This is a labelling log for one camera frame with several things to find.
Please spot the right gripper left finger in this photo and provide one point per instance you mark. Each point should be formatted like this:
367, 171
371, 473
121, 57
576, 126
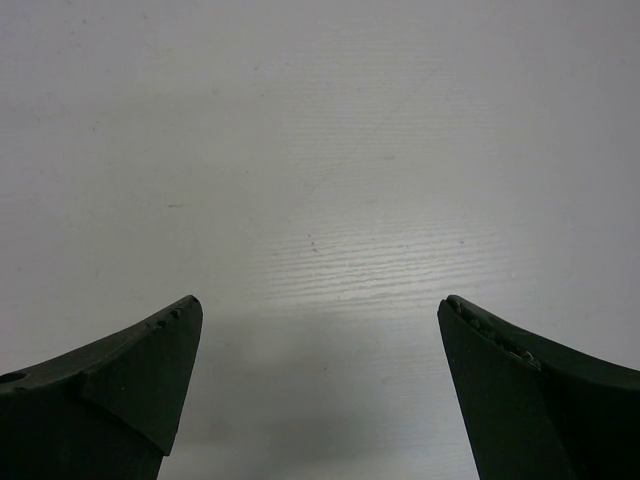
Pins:
108, 410

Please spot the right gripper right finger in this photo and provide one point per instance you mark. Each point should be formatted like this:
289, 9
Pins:
536, 409

